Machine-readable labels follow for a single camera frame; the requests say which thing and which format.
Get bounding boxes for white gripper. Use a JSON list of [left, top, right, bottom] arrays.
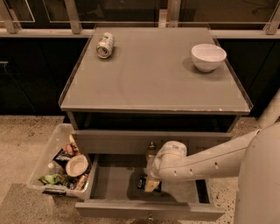
[[144, 141, 187, 193]]

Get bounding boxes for blue rxbar blueberry packet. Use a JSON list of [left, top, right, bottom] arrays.
[[137, 175, 162, 193]]

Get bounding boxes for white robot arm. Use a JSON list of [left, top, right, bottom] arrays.
[[146, 90, 280, 224]]

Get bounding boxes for open grey middle drawer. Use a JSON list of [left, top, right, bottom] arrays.
[[75, 155, 224, 221]]

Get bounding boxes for closed grey top drawer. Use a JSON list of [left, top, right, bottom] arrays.
[[72, 129, 232, 155]]

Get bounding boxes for grey drawer cabinet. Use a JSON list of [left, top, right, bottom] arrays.
[[58, 26, 254, 221]]

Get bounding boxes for orange snack bar in bin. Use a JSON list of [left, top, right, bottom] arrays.
[[75, 174, 88, 191]]

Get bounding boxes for white paper bowl in bin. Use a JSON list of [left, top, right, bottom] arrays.
[[66, 155, 88, 177]]

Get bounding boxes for clear plastic storage bin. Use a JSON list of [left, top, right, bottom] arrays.
[[27, 123, 96, 200]]

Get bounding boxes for dark snack packet in bin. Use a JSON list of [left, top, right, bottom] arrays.
[[52, 149, 72, 168]]

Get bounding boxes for clear plastic bottle in bin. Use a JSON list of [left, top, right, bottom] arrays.
[[48, 162, 65, 175]]

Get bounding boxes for green snack bag in bin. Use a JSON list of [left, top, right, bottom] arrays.
[[38, 174, 66, 186]]

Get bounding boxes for white ceramic bowl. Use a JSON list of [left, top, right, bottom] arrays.
[[191, 44, 227, 72]]

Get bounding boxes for crushed green soda can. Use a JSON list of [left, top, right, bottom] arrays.
[[96, 32, 115, 59]]

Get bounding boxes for metal window railing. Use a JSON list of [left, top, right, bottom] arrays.
[[0, 0, 280, 35]]

